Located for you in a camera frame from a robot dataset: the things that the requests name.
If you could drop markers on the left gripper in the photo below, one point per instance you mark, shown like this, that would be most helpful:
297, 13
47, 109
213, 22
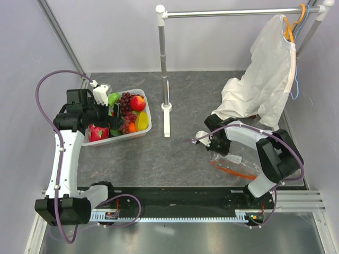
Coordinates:
106, 121

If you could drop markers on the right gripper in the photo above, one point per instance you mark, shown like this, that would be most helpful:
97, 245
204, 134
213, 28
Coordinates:
223, 152

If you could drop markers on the red yellow apple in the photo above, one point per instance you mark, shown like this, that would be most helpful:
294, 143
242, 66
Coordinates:
137, 103

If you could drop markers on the clear zip top bag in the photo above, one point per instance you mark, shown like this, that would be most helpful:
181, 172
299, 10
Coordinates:
232, 165

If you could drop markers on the purple grape bunch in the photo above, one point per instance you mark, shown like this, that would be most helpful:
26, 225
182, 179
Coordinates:
124, 101
128, 118

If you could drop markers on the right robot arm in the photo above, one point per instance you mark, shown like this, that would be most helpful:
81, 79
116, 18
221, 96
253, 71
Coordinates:
279, 158

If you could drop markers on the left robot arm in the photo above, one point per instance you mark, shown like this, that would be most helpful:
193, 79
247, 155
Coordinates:
63, 204

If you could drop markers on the orange fruit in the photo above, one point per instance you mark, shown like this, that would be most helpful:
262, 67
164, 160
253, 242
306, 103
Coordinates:
132, 127

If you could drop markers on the yellow star fruit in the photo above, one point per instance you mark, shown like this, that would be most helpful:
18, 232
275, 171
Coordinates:
141, 122

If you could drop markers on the white plastic basket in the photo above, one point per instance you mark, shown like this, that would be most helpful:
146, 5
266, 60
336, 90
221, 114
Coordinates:
116, 135

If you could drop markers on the white shirt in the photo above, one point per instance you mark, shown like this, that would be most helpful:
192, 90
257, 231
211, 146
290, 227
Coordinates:
265, 86

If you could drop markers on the silver clothes rack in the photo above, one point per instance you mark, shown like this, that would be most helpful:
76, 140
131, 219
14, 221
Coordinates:
162, 14

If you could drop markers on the orange hanger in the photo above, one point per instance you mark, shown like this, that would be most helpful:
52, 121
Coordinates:
288, 34

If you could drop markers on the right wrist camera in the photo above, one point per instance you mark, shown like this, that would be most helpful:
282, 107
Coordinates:
203, 138

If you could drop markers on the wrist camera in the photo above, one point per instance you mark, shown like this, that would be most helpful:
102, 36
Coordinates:
101, 94
203, 138

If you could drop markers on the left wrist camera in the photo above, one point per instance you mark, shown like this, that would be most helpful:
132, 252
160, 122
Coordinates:
101, 94

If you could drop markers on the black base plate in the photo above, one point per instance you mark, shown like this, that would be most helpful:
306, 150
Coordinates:
184, 202

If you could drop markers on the white cable duct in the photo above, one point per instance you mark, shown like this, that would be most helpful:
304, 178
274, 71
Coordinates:
109, 216

